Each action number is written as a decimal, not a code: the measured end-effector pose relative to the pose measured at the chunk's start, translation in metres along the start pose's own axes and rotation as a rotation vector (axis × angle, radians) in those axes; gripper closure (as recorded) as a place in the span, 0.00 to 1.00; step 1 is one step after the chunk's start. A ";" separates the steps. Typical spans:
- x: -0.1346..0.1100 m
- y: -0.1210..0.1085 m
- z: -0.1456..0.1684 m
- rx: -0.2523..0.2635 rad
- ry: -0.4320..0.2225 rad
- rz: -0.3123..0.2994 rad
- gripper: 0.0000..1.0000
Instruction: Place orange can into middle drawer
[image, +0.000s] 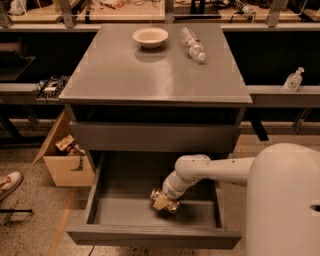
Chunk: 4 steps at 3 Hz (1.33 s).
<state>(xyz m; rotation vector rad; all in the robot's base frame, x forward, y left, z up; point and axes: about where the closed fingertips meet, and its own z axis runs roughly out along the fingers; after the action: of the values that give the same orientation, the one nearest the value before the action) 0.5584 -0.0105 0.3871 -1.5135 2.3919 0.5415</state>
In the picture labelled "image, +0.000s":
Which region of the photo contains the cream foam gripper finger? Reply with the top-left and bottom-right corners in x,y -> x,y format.
152,193 -> 170,211

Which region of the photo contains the orange soda can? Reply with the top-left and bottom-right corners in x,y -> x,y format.
150,189 -> 180,214

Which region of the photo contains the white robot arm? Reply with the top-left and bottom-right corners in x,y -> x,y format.
150,143 -> 320,256

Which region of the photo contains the open grey middle drawer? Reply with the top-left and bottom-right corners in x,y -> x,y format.
67,152 -> 241,250

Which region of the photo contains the closed grey top drawer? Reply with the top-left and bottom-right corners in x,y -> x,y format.
69,121 -> 240,153

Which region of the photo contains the grey drawer cabinet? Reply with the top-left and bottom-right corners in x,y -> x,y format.
59,23 -> 252,166

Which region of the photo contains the cardboard box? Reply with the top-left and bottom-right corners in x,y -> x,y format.
33,110 -> 95,187

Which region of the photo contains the crumpled snack bag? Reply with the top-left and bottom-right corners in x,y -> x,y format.
55,134 -> 86,156

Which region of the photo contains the white red sneaker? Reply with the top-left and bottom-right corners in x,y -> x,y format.
0,171 -> 23,201

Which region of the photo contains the black rod on floor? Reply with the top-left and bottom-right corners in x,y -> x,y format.
0,209 -> 33,214

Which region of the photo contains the clear plastic water bottle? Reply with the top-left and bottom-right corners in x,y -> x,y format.
181,27 -> 206,62

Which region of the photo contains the black patterned keyboard device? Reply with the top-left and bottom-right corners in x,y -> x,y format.
38,76 -> 69,99

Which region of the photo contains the white paper bowl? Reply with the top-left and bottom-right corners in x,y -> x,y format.
133,27 -> 169,49

